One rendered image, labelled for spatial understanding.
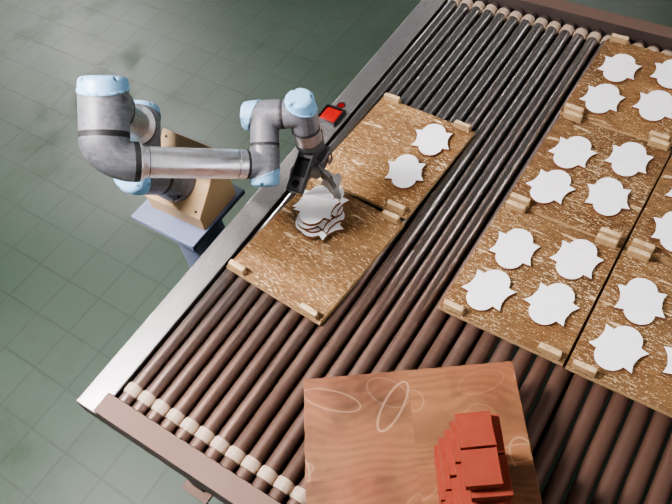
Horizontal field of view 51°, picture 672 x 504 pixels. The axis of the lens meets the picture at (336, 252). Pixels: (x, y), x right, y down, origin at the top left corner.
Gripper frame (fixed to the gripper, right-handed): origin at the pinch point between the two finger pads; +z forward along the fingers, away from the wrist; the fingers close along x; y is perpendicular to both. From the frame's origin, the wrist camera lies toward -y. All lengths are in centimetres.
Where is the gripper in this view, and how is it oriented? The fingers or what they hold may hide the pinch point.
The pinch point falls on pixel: (315, 195)
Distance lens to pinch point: 203.0
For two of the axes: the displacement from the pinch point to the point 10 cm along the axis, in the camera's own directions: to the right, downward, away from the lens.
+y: 4.0, -7.7, 5.0
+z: 1.1, 5.8, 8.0
